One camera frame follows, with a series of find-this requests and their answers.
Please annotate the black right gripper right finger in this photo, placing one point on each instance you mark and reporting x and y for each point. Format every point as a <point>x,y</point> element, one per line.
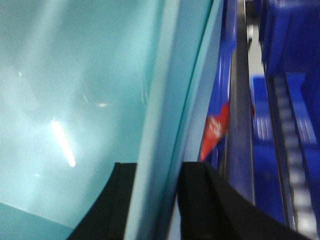
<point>210,209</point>

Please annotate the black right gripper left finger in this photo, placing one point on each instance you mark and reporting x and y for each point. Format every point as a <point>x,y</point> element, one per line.
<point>107,217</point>

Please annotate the light blue plastic bin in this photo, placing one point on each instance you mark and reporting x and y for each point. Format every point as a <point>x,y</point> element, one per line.
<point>85,84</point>

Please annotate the dark blue bin lower middle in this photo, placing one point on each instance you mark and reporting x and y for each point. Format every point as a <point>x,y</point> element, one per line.
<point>220,90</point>

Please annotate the dark blue bin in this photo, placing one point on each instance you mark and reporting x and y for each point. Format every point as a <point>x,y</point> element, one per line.
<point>220,90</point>
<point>289,41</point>

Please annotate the red printed banner strip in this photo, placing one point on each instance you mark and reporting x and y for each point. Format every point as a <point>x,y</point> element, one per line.
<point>215,128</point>

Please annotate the white roller conveyor track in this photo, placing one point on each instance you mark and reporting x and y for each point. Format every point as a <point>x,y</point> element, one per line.
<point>298,209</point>

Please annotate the dark blue bin lower right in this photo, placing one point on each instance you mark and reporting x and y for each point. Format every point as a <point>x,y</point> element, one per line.
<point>289,41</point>

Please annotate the steel shelf side rail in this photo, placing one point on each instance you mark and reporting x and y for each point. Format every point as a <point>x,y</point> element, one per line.
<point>239,166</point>

